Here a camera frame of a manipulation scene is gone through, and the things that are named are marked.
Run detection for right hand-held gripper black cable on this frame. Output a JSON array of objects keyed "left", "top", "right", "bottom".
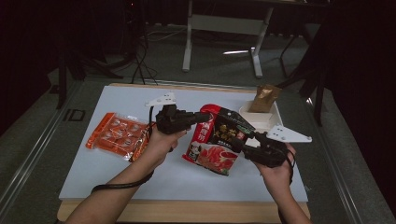
[{"left": 277, "top": 148, "right": 297, "bottom": 224}]

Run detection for black tripod stand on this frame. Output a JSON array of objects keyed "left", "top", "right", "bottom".
[{"left": 55, "top": 46, "right": 124, "bottom": 110}]

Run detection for left hand-held gripper black cable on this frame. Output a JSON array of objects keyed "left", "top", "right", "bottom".
[{"left": 91, "top": 105, "right": 156, "bottom": 195}]

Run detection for person's left hand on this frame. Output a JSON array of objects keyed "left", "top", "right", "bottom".
[{"left": 140, "top": 125, "right": 189, "bottom": 171}]

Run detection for white table mat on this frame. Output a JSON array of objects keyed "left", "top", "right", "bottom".
[{"left": 58, "top": 85, "right": 309, "bottom": 203}]

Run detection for black floor cables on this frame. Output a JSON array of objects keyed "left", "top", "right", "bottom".
[{"left": 130, "top": 38, "right": 159, "bottom": 86}]

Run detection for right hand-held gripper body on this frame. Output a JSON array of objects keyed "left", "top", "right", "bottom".
[{"left": 242, "top": 123, "right": 313, "bottom": 169}]

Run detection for metal floor rail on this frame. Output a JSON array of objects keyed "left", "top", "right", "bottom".
[
  {"left": 0, "top": 79, "right": 82, "bottom": 214},
  {"left": 305, "top": 96, "right": 366, "bottom": 224}
]

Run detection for person's right hand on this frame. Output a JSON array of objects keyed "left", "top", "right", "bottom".
[{"left": 253, "top": 143, "right": 297, "bottom": 196}]

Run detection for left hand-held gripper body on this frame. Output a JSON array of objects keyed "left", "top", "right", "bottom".
[{"left": 144, "top": 91, "right": 201, "bottom": 135}]

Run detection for white divided plastic box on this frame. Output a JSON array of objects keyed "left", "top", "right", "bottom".
[{"left": 238, "top": 99, "right": 285, "bottom": 148}]

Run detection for gold foil packet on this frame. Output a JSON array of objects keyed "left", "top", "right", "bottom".
[{"left": 247, "top": 83, "right": 283, "bottom": 114}]

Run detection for white floor cable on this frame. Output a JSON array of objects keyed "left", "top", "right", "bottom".
[{"left": 145, "top": 25, "right": 189, "bottom": 44}]

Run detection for black metal stand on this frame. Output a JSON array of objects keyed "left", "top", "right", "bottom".
[{"left": 264, "top": 26, "right": 332, "bottom": 128}]

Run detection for white desk frame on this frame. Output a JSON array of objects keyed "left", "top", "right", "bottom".
[{"left": 181, "top": 0, "right": 276, "bottom": 79}]

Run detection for red and black food packet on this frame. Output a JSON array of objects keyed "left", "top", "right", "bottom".
[{"left": 181, "top": 103, "right": 257, "bottom": 177}]

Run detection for orange clear snack packet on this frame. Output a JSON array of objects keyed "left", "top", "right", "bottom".
[{"left": 85, "top": 111, "right": 152, "bottom": 163}]

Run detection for hand-held gripper black cable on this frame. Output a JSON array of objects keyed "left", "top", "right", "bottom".
[
  {"left": 91, "top": 105, "right": 156, "bottom": 195},
  {"left": 277, "top": 148, "right": 297, "bottom": 224}
]

